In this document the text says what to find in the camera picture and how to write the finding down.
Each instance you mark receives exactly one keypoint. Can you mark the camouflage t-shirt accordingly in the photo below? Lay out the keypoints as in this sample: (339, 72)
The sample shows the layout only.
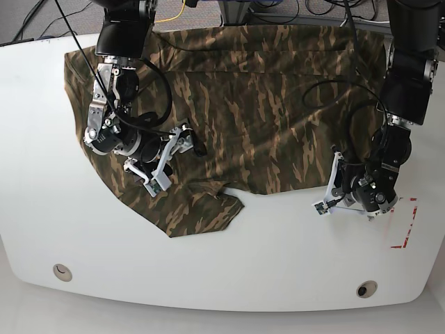
(270, 103)

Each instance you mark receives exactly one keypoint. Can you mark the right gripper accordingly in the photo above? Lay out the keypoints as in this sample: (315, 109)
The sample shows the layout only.
(148, 154)

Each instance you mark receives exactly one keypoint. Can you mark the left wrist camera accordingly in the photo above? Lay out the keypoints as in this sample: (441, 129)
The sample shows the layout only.
(322, 207)

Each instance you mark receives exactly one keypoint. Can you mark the aluminium frame stand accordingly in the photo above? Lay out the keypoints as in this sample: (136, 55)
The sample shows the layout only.
(234, 13)

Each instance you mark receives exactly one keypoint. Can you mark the left table cable grommet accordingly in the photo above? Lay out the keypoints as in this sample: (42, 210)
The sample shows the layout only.
(62, 273)

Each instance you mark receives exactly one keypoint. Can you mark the red tape rectangle marking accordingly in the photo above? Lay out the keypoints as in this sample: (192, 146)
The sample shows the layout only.
(401, 222)

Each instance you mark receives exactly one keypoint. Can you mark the table cable grommet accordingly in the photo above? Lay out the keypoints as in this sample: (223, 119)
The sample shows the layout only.
(367, 289)
(62, 273)

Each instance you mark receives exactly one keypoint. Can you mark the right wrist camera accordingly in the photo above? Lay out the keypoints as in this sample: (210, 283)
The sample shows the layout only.
(157, 184)

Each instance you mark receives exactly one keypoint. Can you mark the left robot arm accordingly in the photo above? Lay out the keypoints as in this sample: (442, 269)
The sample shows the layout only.
(403, 100)

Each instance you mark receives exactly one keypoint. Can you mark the right table cable grommet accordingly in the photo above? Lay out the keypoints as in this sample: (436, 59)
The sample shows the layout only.
(367, 289)

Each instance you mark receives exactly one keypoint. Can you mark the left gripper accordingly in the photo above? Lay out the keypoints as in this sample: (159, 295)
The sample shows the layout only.
(336, 199)

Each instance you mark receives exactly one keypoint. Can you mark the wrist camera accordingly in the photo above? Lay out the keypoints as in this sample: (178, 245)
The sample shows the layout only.
(322, 207)
(157, 184)

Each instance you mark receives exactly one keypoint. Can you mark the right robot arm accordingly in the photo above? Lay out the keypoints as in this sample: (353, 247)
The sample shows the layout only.
(110, 125)

